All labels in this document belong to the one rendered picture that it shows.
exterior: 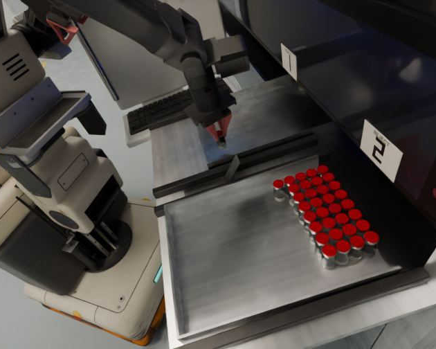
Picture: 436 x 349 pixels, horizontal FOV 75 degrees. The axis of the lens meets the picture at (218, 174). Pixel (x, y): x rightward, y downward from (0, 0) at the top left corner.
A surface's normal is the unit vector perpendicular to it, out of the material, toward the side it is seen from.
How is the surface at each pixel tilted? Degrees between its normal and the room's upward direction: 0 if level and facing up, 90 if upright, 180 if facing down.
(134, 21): 118
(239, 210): 0
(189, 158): 0
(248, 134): 0
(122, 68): 90
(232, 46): 30
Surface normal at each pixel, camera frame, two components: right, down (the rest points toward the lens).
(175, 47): 0.25, 0.93
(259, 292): -0.23, -0.67
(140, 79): 0.31, 0.64
